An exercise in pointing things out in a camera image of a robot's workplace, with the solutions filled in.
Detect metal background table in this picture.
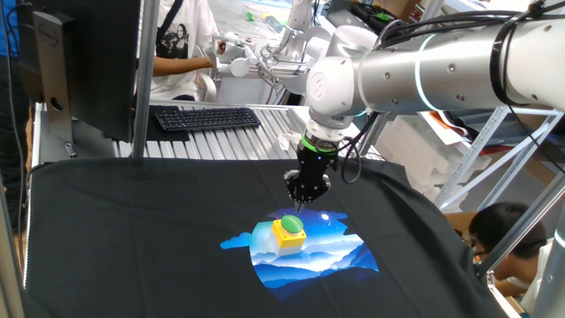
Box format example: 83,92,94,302
209,65,292,106

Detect yellow box green push button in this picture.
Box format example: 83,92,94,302
269,214,308,258

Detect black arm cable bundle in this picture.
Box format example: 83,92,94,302
339,2,565,185

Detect black monitor with grey stand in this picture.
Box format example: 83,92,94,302
16,0,142,158

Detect black desk mat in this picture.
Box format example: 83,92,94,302
132,104,191,143

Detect white crumpled wrap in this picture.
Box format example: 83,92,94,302
276,132,306,152

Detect white chair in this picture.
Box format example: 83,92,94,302
193,70,218,103

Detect brown cardboard box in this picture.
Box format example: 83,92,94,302
443,210,478,235

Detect grey metal pole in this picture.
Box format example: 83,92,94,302
132,0,161,159

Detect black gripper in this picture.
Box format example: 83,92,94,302
284,148,339,213

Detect white foam blocks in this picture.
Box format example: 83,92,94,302
374,117,491,200

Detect person in printed white shirt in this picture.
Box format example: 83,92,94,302
149,0,222,102

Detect green flange ring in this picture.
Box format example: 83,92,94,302
301,134,339,155

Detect black computer keyboard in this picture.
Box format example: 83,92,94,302
153,107,262,133

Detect black haired person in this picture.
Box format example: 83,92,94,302
467,201,551,306

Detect black t-shirt with sky print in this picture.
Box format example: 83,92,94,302
21,156,509,318

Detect aluminium frame profile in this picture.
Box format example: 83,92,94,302
358,112,392,158
476,174,565,279

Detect white metal rack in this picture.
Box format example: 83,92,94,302
434,103,565,211

